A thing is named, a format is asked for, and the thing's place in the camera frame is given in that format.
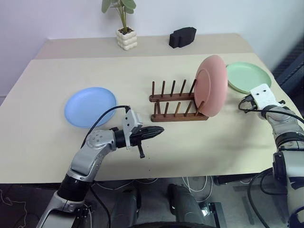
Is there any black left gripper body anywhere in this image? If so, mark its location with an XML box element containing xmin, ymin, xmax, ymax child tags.
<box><xmin>130</xmin><ymin>128</ymin><xmax>150</xmax><ymax>159</ymax></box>

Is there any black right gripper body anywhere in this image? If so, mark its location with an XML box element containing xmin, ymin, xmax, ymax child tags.
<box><xmin>244</xmin><ymin>94</ymin><xmax>257</xmax><ymax>109</ymax></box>

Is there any wooden dish rack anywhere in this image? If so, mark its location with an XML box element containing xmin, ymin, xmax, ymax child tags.
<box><xmin>149</xmin><ymin>79</ymin><xmax>208</xmax><ymax>123</ymax></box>

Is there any green plate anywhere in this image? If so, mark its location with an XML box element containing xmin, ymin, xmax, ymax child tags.
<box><xmin>225</xmin><ymin>61</ymin><xmax>273</xmax><ymax>94</ymax></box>

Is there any pink plate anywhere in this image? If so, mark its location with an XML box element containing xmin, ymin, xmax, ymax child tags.
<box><xmin>193</xmin><ymin>55</ymin><xmax>228</xmax><ymax>118</ymax></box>

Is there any blue plate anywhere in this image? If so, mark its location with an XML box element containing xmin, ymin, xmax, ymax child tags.
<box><xmin>64</xmin><ymin>87</ymin><xmax>118</xmax><ymax>129</ymax></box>

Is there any dark rounded robot leg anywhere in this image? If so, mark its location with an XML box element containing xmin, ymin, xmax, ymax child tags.
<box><xmin>167</xmin><ymin>183</ymin><xmax>208</xmax><ymax>228</ymax></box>
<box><xmin>111</xmin><ymin>187</ymin><xmax>142</xmax><ymax>228</ymax></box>

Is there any black foam block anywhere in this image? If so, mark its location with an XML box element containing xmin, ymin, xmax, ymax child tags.
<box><xmin>169</xmin><ymin>27</ymin><xmax>198</xmax><ymax>50</ymax></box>

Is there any white bubble plant pot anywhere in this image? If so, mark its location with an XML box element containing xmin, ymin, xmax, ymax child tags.
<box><xmin>115</xmin><ymin>27</ymin><xmax>139</xmax><ymax>51</ymax></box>

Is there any black metal foot plate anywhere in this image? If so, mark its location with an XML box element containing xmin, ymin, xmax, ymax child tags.
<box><xmin>200</xmin><ymin>201</ymin><xmax>227</xmax><ymax>228</ymax></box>

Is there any green leafy plant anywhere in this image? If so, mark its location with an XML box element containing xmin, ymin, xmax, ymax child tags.
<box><xmin>101</xmin><ymin>0</ymin><xmax>137</xmax><ymax>33</ymax></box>

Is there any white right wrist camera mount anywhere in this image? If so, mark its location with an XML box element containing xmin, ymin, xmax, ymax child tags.
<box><xmin>249</xmin><ymin>83</ymin><xmax>281</xmax><ymax>111</ymax></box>

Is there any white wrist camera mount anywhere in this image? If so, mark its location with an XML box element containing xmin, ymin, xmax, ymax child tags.
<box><xmin>249</xmin><ymin>83</ymin><xmax>281</xmax><ymax>111</ymax></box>
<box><xmin>121</xmin><ymin>109</ymin><xmax>144</xmax><ymax>150</ymax></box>

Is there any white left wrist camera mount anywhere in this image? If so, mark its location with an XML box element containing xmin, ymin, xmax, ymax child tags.
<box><xmin>121</xmin><ymin>109</ymin><xmax>144</xmax><ymax>150</ymax></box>

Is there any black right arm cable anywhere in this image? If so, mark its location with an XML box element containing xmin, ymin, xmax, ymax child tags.
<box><xmin>238</xmin><ymin>95</ymin><xmax>304</xmax><ymax>125</ymax></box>

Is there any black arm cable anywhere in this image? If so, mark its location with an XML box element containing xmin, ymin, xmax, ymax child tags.
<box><xmin>238</xmin><ymin>95</ymin><xmax>304</xmax><ymax>125</ymax></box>
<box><xmin>80</xmin><ymin>105</ymin><xmax>132</xmax><ymax>149</ymax></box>

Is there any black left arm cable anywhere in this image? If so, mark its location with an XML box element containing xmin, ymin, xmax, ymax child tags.
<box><xmin>80</xmin><ymin>105</ymin><xmax>132</xmax><ymax>149</ymax></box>

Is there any white floor cable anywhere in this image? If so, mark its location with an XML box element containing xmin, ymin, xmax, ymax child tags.
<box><xmin>181</xmin><ymin>175</ymin><xmax>215</xmax><ymax>203</ymax></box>

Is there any black table frame bar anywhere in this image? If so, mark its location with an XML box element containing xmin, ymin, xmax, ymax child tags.
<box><xmin>213</xmin><ymin>173</ymin><xmax>274</xmax><ymax>186</ymax></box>

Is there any black torso cable loop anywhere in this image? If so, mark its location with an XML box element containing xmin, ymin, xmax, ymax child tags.
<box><xmin>246</xmin><ymin>170</ymin><xmax>277</xmax><ymax>225</ymax></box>

